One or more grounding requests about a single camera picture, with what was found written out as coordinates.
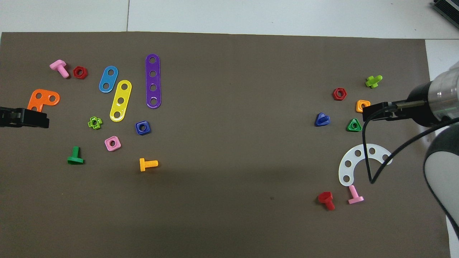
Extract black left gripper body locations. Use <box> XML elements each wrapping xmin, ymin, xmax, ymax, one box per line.
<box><xmin>0</xmin><ymin>107</ymin><xmax>23</xmax><ymax>127</ymax></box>

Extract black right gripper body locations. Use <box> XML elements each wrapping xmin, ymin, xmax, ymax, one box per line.
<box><xmin>390</xmin><ymin>82</ymin><xmax>443</xmax><ymax>128</ymax></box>

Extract blue triangle toy screw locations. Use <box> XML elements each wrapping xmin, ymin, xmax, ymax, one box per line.
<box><xmin>314</xmin><ymin>113</ymin><xmax>331</xmax><ymax>127</ymax></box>

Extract blue square toy nut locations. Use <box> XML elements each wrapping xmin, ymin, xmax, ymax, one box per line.
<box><xmin>135</xmin><ymin>121</ymin><xmax>151</xmax><ymax>136</ymax></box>

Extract light green cross toy screw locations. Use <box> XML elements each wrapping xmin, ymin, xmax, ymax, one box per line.
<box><xmin>365</xmin><ymin>75</ymin><xmax>383</xmax><ymax>89</ymax></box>

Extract green triangle toy nut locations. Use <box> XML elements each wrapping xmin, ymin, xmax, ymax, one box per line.
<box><xmin>346</xmin><ymin>118</ymin><xmax>363</xmax><ymax>132</ymax></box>

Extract dark green toy screw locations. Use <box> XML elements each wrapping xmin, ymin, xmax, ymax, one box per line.
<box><xmin>67</xmin><ymin>146</ymin><xmax>85</xmax><ymax>165</ymax></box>

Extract pink toy screw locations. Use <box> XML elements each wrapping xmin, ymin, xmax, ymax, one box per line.
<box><xmin>49</xmin><ymin>59</ymin><xmax>70</xmax><ymax>79</ymax></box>
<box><xmin>348</xmin><ymin>185</ymin><xmax>364</xmax><ymax>205</ymax></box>

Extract pink square toy nut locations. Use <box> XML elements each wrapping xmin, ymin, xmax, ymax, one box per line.
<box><xmin>104</xmin><ymin>136</ymin><xmax>122</xmax><ymax>152</ymax></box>

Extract red hexagon toy screw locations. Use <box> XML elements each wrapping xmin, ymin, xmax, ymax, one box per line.
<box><xmin>318</xmin><ymin>191</ymin><xmax>336</xmax><ymax>211</ymax></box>

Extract orange toy screw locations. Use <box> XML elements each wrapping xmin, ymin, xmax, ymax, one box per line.
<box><xmin>139</xmin><ymin>158</ymin><xmax>158</xmax><ymax>172</ymax></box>

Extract white curved five-hole strip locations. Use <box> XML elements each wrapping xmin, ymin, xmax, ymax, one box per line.
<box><xmin>338</xmin><ymin>143</ymin><xmax>393</xmax><ymax>187</ymax></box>

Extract blue two-hole strip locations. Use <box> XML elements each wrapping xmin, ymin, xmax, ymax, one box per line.
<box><xmin>99</xmin><ymin>66</ymin><xmax>119</xmax><ymax>94</ymax></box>

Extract yellow three-hole strip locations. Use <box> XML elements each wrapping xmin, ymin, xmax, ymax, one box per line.
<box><xmin>109</xmin><ymin>80</ymin><xmax>132</xmax><ymax>123</ymax></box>

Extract grey ribbed device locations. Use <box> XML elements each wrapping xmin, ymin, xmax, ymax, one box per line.
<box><xmin>430</xmin><ymin>0</ymin><xmax>459</xmax><ymax>25</ymax></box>

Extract purple four-hole strip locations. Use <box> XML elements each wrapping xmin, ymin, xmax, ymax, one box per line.
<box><xmin>145</xmin><ymin>54</ymin><xmax>162</xmax><ymax>109</ymax></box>

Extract brown table mat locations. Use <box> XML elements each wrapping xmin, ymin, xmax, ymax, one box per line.
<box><xmin>0</xmin><ymin>32</ymin><xmax>450</xmax><ymax>258</ymax></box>

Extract orange angle bracket plate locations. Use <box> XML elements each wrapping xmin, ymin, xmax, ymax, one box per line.
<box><xmin>27</xmin><ymin>89</ymin><xmax>61</xmax><ymax>113</ymax></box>

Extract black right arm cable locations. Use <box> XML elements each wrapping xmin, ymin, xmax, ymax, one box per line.
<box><xmin>362</xmin><ymin>102</ymin><xmax>459</xmax><ymax>184</ymax></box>

